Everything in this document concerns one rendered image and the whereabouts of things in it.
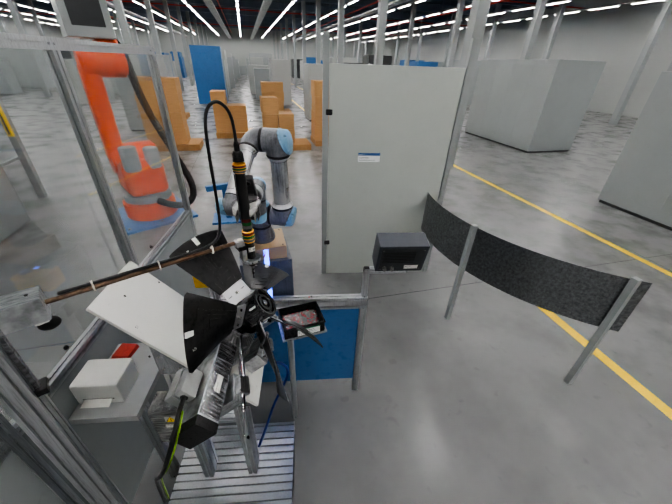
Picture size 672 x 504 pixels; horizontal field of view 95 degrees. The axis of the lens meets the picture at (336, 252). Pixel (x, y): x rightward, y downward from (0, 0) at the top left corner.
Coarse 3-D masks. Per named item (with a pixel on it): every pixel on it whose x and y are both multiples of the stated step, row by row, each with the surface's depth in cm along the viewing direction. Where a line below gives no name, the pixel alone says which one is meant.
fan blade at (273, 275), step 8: (264, 264) 148; (248, 272) 139; (256, 272) 140; (264, 272) 141; (272, 272) 143; (280, 272) 147; (248, 280) 134; (256, 280) 134; (264, 280) 135; (272, 280) 136; (280, 280) 139; (256, 288) 129; (264, 288) 129
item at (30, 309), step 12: (36, 288) 80; (0, 300) 76; (12, 300) 76; (24, 300) 76; (36, 300) 76; (0, 312) 73; (12, 312) 74; (24, 312) 76; (36, 312) 77; (48, 312) 80; (0, 324) 74; (12, 324) 75; (24, 324) 77; (36, 324) 79; (0, 336) 76
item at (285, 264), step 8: (288, 248) 194; (288, 256) 186; (240, 264) 177; (272, 264) 181; (280, 264) 183; (288, 264) 185; (288, 272) 188; (288, 280) 191; (272, 288) 190; (280, 288) 192; (288, 288) 194
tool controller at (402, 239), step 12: (384, 240) 157; (396, 240) 157; (408, 240) 158; (420, 240) 158; (384, 252) 156; (396, 252) 156; (408, 252) 157; (420, 252) 158; (384, 264) 163; (396, 264) 163; (408, 264) 164; (420, 264) 165
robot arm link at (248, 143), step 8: (256, 128) 147; (248, 136) 146; (256, 136) 145; (240, 144) 145; (248, 144) 145; (256, 144) 147; (248, 152) 144; (256, 152) 148; (248, 160) 144; (248, 168) 143; (232, 176) 139; (232, 184) 137; (232, 192) 135; (224, 200) 134; (232, 200) 134; (216, 208) 134; (224, 208) 133
